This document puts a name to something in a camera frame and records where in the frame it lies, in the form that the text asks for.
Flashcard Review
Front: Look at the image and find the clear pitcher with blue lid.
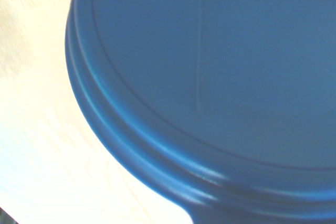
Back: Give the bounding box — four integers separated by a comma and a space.
64, 0, 336, 224

